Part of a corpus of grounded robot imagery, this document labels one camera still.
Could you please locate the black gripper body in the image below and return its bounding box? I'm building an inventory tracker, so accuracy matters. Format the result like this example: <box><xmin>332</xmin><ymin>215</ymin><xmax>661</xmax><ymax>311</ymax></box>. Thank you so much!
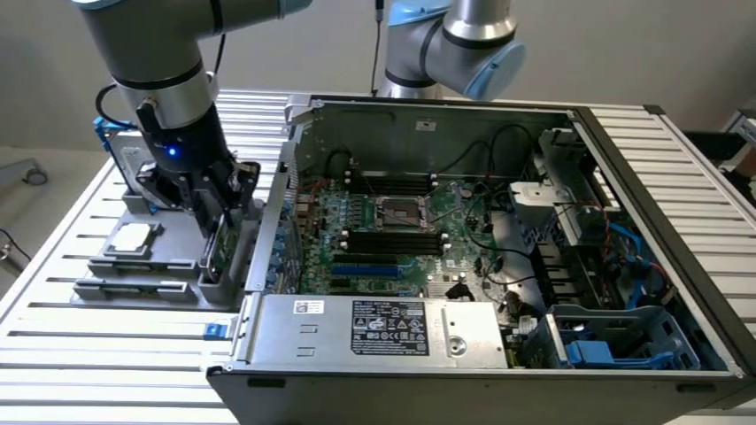
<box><xmin>140</xmin><ymin>109</ymin><xmax>238</xmax><ymax>181</ymax></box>

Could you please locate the green graphics card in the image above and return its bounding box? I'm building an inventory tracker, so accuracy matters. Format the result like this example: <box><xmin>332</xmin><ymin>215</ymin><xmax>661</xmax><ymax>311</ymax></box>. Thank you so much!
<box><xmin>198</xmin><ymin>211</ymin><xmax>252</xmax><ymax>285</ymax></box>

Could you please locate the silver disk with blue carrier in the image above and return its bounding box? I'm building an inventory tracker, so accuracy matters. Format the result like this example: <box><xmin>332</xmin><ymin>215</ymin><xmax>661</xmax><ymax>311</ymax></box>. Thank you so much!
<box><xmin>92</xmin><ymin>115</ymin><xmax>156</xmax><ymax>209</ymax></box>

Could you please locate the silver CPU chip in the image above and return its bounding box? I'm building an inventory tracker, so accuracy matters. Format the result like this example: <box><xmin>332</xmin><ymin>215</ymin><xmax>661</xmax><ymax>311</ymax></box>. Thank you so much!
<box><xmin>102</xmin><ymin>222</ymin><xmax>164</xmax><ymax>259</ymax></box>

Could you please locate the grey parts rack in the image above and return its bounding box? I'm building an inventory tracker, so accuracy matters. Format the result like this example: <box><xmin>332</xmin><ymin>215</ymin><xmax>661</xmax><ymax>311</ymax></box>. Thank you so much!
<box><xmin>68</xmin><ymin>185</ymin><xmax>268</xmax><ymax>312</ymax></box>

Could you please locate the grey chair caster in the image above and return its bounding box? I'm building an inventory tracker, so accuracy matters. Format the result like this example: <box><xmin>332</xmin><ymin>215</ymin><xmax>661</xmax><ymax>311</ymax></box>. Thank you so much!
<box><xmin>0</xmin><ymin>158</ymin><xmax>48</xmax><ymax>185</ymax></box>

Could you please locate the black RAM slot bank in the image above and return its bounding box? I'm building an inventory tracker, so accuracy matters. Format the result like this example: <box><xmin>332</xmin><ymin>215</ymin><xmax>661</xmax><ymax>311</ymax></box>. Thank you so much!
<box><xmin>345</xmin><ymin>170</ymin><xmax>441</xmax><ymax>196</ymax></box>
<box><xmin>341</xmin><ymin>228</ymin><xmax>453</xmax><ymax>256</ymax></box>

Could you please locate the black expansion slot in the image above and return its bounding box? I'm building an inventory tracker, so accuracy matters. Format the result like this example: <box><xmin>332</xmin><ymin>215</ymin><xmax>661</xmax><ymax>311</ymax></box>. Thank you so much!
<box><xmin>330</xmin><ymin>253</ymin><xmax>401</xmax><ymax>266</ymax></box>

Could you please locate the blue expansion slot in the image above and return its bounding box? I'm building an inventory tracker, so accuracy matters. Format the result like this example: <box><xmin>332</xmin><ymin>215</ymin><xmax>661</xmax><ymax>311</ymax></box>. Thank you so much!
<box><xmin>328</xmin><ymin>264</ymin><xmax>401</xmax><ymax>277</ymax></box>

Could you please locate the silver power supply unit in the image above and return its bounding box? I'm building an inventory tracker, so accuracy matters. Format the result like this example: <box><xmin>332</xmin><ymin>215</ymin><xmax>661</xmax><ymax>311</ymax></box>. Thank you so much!
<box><xmin>245</xmin><ymin>293</ymin><xmax>510</xmax><ymax>371</ymax></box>

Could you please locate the green motherboard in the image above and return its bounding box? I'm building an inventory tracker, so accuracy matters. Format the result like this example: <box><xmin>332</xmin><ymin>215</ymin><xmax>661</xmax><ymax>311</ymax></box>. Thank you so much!
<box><xmin>292</xmin><ymin>174</ymin><xmax>502</xmax><ymax>300</ymax></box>

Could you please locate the grey fan shroud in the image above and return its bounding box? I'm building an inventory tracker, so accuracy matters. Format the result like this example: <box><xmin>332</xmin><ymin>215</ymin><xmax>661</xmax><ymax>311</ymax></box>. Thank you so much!
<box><xmin>505</xmin><ymin>180</ymin><xmax>574</xmax><ymax>232</ymax></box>

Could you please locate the black open PC case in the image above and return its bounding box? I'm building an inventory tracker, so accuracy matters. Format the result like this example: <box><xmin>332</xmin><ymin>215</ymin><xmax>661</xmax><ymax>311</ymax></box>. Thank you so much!
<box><xmin>204</xmin><ymin>94</ymin><xmax>746</xmax><ymax>425</ymax></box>

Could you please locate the blue disk bay latch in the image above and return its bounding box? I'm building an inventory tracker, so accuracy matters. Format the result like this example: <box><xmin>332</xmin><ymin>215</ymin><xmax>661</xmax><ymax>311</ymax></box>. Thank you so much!
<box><xmin>564</xmin><ymin>339</ymin><xmax>616</xmax><ymax>369</ymax></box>

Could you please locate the blue drive cage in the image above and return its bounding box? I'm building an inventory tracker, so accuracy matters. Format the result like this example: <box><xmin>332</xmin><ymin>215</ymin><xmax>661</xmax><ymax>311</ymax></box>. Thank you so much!
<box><xmin>529</xmin><ymin>304</ymin><xmax>705</xmax><ymax>371</ymax></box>

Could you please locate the background equipment box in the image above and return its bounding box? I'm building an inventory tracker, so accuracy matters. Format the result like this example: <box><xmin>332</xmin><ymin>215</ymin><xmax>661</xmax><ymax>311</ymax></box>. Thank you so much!
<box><xmin>717</xmin><ymin>108</ymin><xmax>756</xmax><ymax>203</ymax></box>

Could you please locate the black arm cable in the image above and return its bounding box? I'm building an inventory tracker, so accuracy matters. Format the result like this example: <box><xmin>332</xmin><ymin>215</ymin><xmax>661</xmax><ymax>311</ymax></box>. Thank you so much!
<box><xmin>94</xmin><ymin>82</ymin><xmax>144</xmax><ymax>130</ymax></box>

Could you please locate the black short wire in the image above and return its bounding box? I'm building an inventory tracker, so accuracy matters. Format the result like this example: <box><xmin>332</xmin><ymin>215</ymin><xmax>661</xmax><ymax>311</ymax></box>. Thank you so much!
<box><xmin>326</xmin><ymin>148</ymin><xmax>357</xmax><ymax>179</ymax></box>

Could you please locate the black floor cable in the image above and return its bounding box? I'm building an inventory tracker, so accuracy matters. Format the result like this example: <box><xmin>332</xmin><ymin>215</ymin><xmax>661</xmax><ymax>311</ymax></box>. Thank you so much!
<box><xmin>0</xmin><ymin>228</ymin><xmax>32</xmax><ymax>268</ymax></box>

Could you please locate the CPU socket with metal frame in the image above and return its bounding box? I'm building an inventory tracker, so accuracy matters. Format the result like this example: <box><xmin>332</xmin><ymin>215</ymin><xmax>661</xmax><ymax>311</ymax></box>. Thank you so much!
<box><xmin>372</xmin><ymin>194</ymin><xmax>430</xmax><ymax>232</ymax></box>

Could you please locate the thin black hanging cable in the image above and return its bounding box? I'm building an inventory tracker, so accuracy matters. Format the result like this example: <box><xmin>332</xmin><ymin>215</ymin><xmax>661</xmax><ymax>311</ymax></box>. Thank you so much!
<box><xmin>368</xmin><ymin>0</ymin><xmax>388</xmax><ymax>97</ymax></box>

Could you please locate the black looped wire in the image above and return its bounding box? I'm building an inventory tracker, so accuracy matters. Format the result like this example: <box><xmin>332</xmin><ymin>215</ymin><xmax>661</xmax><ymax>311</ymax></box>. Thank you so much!
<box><xmin>440</xmin><ymin>123</ymin><xmax>533</xmax><ymax>179</ymax></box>

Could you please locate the black power wire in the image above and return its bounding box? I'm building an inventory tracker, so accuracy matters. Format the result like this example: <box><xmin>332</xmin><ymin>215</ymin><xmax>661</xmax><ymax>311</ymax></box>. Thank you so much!
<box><xmin>462</xmin><ymin>206</ymin><xmax>536</xmax><ymax>287</ymax></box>

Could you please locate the blue data wire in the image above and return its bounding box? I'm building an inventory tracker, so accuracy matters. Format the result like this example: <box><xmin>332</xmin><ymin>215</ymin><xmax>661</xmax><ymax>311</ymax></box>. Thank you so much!
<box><xmin>605</xmin><ymin>220</ymin><xmax>669</xmax><ymax>309</ymax></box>

